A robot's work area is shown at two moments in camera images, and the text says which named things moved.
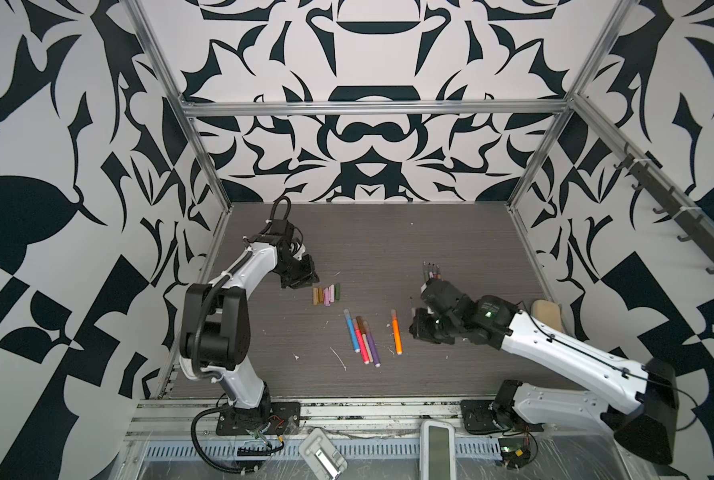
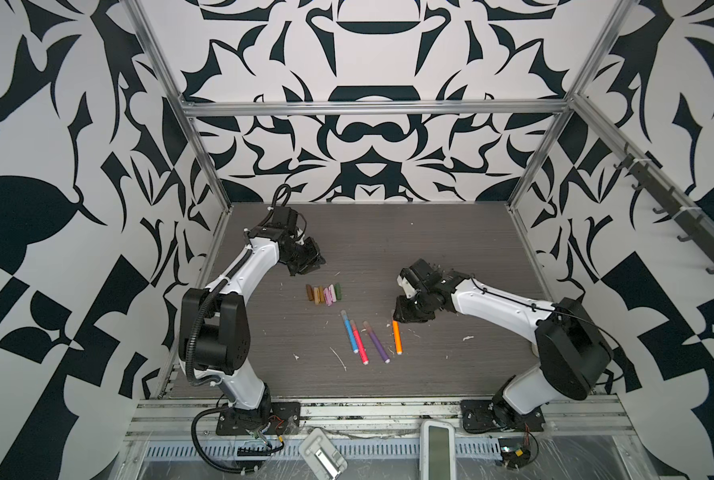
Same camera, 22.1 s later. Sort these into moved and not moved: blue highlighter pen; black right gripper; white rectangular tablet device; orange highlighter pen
Moved: black right gripper
Not moved: blue highlighter pen; orange highlighter pen; white rectangular tablet device
